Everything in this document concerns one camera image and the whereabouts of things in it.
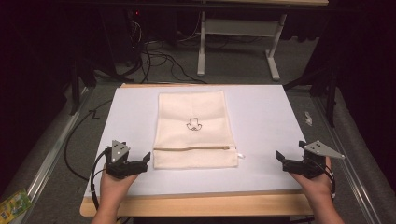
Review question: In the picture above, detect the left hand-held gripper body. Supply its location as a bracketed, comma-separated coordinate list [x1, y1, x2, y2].
[105, 139, 149, 180]

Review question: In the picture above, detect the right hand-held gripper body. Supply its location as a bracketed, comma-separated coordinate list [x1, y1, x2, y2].
[282, 139, 346, 180]

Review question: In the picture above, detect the cream zippered cloth bag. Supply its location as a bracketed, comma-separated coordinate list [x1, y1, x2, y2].
[151, 90, 246, 171]

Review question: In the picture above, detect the person's left hand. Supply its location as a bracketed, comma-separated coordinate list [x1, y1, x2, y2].
[98, 170, 139, 207]

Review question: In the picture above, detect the person's right hand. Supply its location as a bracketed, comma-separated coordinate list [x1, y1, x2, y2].
[289, 156, 333, 201]

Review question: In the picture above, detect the white table mat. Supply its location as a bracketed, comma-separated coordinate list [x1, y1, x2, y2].
[84, 84, 308, 198]

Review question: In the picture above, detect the black metal stand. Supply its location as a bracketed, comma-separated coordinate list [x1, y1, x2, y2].
[282, 66, 341, 129]
[68, 57, 98, 117]

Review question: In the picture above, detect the wooden table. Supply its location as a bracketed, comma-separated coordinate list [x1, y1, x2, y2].
[79, 81, 314, 218]

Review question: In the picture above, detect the green printed packet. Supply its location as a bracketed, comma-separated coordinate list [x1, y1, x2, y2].
[0, 188, 33, 224]

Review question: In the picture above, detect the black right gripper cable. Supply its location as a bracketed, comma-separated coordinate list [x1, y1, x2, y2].
[314, 158, 337, 200]

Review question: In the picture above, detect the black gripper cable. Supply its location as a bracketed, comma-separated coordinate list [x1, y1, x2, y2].
[314, 158, 337, 200]
[90, 148, 112, 213]

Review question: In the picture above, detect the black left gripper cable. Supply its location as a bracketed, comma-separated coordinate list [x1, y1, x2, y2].
[90, 148, 112, 213]

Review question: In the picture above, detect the silver floor rail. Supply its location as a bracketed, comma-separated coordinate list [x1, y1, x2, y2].
[312, 96, 382, 224]
[18, 87, 92, 218]

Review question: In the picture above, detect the long black floor cable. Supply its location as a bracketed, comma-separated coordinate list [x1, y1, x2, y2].
[63, 98, 114, 182]

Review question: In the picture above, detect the tangle of black floor cables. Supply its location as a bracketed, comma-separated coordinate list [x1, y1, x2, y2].
[122, 18, 209, 85]

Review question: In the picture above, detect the white metal desk frame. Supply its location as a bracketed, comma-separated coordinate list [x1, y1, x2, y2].
[196, 10, 288, 82]

